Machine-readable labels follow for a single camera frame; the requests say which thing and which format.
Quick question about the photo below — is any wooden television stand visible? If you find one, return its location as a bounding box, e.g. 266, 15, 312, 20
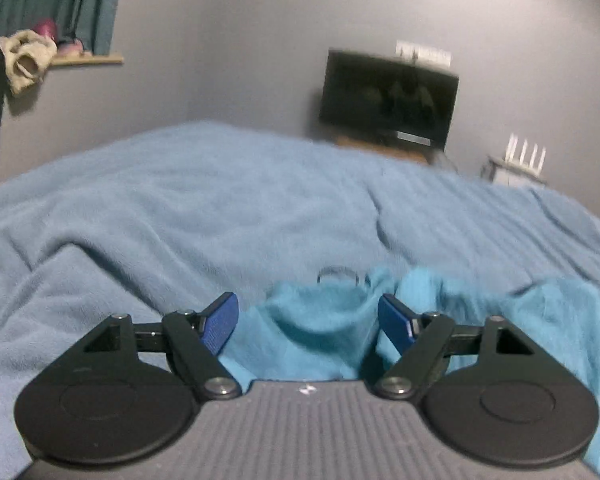
334, 130, 432, 166

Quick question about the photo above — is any wooden window sill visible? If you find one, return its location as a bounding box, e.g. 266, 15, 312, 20
49, 52, 125, 67

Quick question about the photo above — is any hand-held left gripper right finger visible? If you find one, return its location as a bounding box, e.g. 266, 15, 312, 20
374, 294, 542, 402

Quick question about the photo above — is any beige crumpled cloth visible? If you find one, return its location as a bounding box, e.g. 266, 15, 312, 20
0, 30, 59, 97

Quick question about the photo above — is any white router with antennas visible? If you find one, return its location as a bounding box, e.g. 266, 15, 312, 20
502, 133, 549, 175

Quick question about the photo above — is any pink round object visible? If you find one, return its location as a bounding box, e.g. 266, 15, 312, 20
34, 18, 59, 45

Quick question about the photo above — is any light blue fleece blanket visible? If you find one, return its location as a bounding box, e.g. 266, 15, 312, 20
0, 120, 600, 480

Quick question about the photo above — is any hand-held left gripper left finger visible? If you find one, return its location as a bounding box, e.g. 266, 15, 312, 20
71, 291, 242, 402

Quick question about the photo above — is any teal zip jacket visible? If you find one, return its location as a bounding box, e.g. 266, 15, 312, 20
222, 266, 600, 478

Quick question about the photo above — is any small white wall shelf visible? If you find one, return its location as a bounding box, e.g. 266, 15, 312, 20
481, 154, 549, 187

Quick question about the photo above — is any black flat screen television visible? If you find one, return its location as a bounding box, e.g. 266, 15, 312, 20
318, 48, 460, 152

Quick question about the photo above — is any teal curtain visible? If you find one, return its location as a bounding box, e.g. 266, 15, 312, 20
0, 0, 130, 57

